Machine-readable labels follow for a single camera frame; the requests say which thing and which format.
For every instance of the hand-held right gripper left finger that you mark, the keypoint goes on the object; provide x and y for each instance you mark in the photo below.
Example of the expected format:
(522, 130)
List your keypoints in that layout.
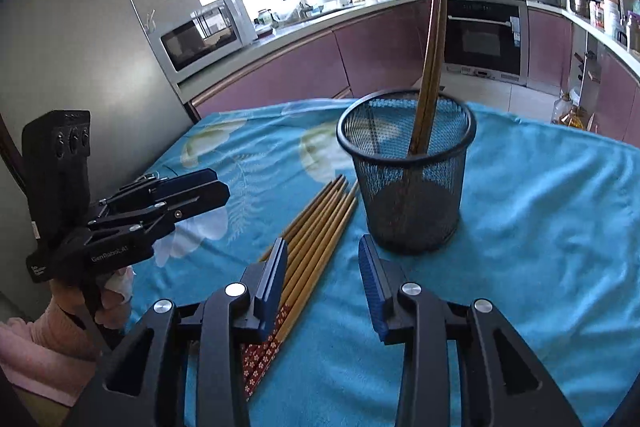
(272, 277)

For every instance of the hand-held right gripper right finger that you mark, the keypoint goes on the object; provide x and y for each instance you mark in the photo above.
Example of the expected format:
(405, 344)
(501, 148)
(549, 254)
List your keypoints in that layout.
(372, 287)

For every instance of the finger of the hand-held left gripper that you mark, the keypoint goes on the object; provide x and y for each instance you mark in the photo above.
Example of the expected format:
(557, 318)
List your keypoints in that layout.
(195, 179)
(200, 202)

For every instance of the bundle of wooden chopsticks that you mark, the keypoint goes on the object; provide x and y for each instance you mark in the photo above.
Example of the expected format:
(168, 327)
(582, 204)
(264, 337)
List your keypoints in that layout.
(320, 237)

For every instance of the black mesh cup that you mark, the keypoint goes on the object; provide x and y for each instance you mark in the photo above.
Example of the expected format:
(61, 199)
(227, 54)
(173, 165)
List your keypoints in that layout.
(442, 197)

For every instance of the person's left hand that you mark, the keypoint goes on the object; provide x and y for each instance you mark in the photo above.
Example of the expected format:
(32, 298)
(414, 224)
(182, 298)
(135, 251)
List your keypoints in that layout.
(114, 307)

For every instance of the silver microwave oven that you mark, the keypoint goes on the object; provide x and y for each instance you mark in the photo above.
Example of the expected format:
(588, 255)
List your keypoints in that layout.
(200, 39)

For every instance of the silver refrigerator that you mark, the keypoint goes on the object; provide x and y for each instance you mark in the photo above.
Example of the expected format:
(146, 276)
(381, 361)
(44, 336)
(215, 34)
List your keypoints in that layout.
(75, 32)

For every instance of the purple kitchen cabinet run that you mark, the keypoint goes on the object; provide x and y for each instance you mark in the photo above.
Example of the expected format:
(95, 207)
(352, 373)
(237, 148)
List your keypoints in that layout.
(550, 47)
(300, 67)

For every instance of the blue floral tablecloth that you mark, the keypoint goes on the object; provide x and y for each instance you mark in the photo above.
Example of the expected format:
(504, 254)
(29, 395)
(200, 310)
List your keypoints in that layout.
(525, 232)

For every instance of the yellow cooking oil bottle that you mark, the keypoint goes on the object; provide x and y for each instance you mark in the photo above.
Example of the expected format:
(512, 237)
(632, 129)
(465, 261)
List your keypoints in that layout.
(567, 114)

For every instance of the black built-in oven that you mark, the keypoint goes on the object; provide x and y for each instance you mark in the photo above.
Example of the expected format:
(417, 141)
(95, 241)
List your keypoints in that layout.
(482, 42)

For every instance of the white canister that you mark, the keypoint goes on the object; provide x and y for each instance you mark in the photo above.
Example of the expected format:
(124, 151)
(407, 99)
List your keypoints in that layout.
(611, 17)

